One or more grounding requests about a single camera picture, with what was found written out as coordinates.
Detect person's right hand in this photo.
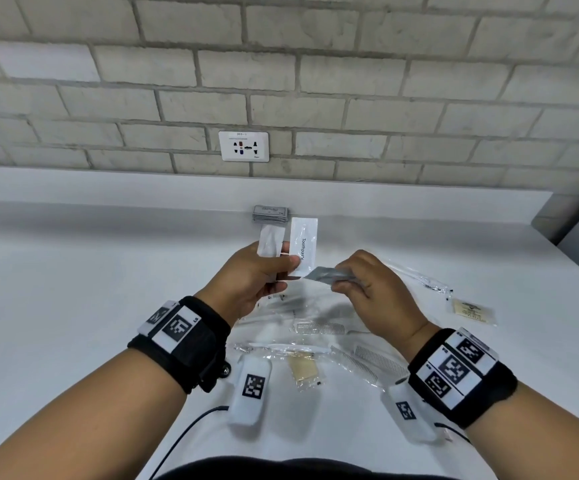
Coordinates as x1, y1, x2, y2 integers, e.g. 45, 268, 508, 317
331, 250, 434, 363

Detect person's left hand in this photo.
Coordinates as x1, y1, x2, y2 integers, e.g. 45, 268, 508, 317
196, 241, 302, 329

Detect white paper sachet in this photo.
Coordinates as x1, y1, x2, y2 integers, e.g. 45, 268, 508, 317
257, 225, 285, 258

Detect white toothpaste box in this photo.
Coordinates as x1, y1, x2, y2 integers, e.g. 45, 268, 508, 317
289, 217, 319, 277

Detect grey foil sachet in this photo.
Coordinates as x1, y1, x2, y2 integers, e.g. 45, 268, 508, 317
303, 266, 366, 296

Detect person's right forearm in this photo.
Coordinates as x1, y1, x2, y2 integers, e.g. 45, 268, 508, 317
462, 377, 579, 480

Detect person's left forearm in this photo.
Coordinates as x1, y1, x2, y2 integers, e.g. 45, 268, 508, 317
0, 351, 190, 480

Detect clear plastic bag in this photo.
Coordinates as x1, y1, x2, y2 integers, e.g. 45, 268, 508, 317
237, 281, 370, 346

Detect white comb in clear wrapper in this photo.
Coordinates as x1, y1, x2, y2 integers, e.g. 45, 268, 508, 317
354, 344, 411, 379
293, 320, 351, 337
330, 345, 381, 385

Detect stack of grey packets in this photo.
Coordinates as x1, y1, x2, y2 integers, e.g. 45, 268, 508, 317
252, 205, 290, 225

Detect toothbrush in clear wrapper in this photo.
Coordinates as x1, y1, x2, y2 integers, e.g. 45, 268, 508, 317
233, 342, 331, 357
386, 261, 454, 296

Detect beige sachet in clear wrapper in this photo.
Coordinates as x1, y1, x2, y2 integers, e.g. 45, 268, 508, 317
288, 355, 324, 391

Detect black left wristband with markers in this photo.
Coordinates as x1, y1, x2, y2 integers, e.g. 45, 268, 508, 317
127, 296, 233, 395

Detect black wristband with markers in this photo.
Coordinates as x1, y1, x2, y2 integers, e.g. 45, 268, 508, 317
127, 296, 233, 395
407, 327, 519, 429

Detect yellow soap packet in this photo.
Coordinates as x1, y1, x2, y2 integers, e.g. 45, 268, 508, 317
452, 299, 497, 327

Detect black right wristband with markers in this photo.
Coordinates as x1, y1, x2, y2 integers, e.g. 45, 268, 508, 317
407, 327, 519, 429

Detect person's dark clothing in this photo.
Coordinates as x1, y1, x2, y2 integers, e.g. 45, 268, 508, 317
155, 456, 463, 480

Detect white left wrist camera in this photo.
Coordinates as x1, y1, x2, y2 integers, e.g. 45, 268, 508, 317
227, 355, 274, 427

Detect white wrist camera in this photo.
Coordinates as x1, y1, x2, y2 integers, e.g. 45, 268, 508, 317
381, 379, 441, 443
227, 355, 274, 427

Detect white wall power outlet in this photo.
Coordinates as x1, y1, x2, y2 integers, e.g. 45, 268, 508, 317
218, 131, 270, 163

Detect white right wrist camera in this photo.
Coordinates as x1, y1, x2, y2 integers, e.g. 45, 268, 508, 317
381, 379, 441, 443

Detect black right camera cable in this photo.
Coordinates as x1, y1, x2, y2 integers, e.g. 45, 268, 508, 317
435, 422, 471, 443

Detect black camera cable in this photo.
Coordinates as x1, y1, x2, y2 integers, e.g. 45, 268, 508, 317
148, 405, 230, 480
435, 422, 471, 443

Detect black left camera cable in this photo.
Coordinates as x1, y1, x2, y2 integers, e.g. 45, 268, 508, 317
148, 405, 230, 480

